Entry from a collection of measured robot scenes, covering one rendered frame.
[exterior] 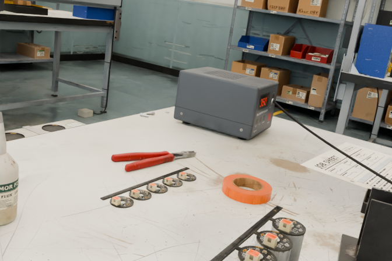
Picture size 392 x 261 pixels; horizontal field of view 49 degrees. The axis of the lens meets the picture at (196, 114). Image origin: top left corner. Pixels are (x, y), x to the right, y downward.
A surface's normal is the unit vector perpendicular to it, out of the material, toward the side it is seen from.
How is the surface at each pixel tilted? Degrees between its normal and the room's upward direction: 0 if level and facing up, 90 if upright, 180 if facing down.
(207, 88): 90
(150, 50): 90
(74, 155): 0
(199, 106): 90
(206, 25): 90
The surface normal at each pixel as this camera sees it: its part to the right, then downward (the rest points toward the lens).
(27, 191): 0.14, -0.96
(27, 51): -0.57, 0.11
